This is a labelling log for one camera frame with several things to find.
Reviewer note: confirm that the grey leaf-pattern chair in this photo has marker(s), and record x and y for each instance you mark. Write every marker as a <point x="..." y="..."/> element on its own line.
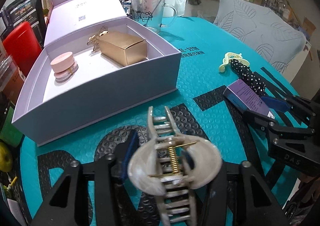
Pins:
<point x="262" y="30"/>

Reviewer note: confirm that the pearl beige hair claw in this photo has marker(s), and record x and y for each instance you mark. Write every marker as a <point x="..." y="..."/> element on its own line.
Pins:
<point x="170" y="166"/>

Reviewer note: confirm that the purple cosmetics box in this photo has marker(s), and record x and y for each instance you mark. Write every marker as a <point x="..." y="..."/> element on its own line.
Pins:
<point x="244" y="98"/>

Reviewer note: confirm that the metal stirring spoon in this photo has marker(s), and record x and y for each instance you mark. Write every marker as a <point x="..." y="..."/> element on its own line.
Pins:
<point x="153" y="13"/>

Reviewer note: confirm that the pink round compact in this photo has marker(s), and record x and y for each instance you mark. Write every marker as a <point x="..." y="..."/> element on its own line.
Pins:
<point x="64" y="66"/>

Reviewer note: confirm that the lavender gift box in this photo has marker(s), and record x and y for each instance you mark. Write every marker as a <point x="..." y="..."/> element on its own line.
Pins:
<point x="47" y="110"/>

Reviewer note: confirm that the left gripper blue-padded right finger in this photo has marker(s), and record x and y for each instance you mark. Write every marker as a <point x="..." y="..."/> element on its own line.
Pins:
<point x="241" y="189"/>

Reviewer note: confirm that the red canister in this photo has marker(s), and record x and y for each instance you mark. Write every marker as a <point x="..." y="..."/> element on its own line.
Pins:
<point x="22" y="45"/>

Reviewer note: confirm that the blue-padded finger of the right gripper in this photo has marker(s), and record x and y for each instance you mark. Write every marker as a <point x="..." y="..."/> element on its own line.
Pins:
<point x="280" y="103"/>
<point x="257" y="120"/>

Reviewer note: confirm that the black snack bag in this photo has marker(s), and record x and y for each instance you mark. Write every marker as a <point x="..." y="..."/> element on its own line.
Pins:
<point x="19" y="11"/>

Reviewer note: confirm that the yellow hair clip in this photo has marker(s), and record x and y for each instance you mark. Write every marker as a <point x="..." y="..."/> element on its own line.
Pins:
<point x="229" y="58"/>

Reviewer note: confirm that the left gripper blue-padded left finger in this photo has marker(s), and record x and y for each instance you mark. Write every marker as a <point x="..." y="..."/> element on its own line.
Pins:
<point x="67" y="202"/>

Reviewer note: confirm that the glass Hello Kitty mug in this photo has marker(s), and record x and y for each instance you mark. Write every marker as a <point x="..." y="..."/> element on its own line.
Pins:
<point x="137" y="7"/>

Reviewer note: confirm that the black polka dot scrunchie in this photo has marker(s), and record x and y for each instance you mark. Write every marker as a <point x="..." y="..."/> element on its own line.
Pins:
<point x="249" y="78"/>

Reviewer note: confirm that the teal foam mat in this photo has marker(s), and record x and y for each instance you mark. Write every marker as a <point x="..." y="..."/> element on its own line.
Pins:
<point x="197" y="105"/>

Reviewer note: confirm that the gold cardboard box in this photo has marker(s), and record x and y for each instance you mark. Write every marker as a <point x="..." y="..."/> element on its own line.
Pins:
<point x="123" y="48"/>

